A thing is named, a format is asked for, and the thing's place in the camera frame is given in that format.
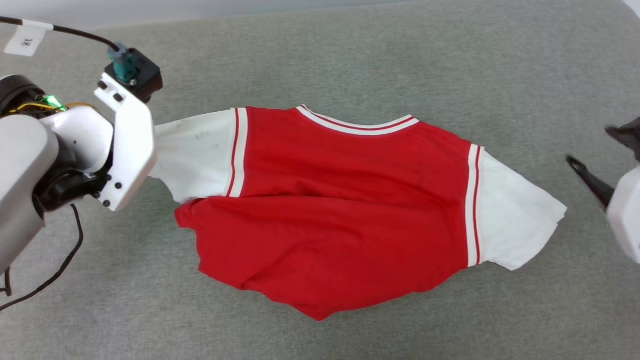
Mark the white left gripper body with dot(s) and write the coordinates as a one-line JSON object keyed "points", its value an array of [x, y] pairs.
{"points": [[132, 145]]}

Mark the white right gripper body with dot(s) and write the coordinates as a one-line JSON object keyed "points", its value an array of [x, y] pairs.
{"points": [[629, 215]]}

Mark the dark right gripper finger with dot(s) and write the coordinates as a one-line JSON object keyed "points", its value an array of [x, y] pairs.
{"points": [[627, 134], [592, 184]]}

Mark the red and white baseball jersey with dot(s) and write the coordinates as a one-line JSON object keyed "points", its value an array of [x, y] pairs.
{"points": [[340, 210]]}

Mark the grey fabric sofa seat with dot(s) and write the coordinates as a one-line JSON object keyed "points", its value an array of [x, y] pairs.
{"points": [[350, 55]]}

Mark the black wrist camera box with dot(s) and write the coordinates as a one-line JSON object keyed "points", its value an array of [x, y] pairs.
{"points": [[147, 75]]}

